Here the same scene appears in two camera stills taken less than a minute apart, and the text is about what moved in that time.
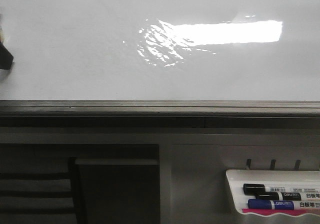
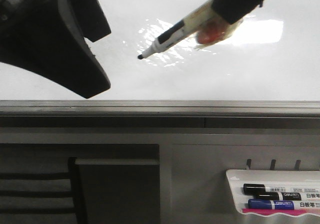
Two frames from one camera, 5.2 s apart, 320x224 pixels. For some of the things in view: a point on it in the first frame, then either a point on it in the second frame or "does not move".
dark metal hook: (297, 163) does not move
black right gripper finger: (6, 57) -> (40, 32)
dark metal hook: (248, 162) does not move
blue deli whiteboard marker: (266, 204) does not move
